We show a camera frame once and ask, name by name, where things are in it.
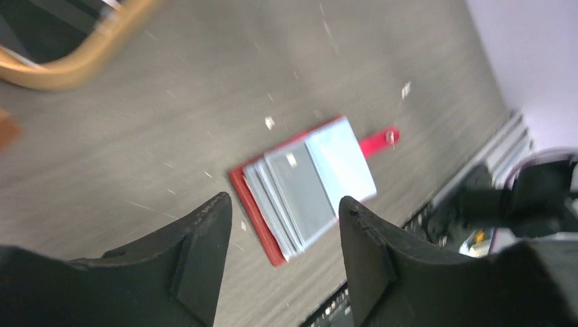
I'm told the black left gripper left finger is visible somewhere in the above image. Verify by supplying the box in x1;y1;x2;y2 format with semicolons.
1;192;232;326

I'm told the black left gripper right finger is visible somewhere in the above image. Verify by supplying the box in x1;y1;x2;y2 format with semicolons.
339;196;577;326

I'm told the red leather card holder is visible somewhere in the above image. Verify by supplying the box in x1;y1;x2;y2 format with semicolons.
228;115;401;266

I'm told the tan oval tray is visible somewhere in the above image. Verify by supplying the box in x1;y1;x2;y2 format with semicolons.
1;1;160;91

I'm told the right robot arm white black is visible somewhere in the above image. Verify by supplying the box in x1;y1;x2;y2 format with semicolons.
455;149;577;238

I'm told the orange compartment organizer tray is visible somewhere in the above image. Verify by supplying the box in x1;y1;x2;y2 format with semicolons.
0;109;21;150

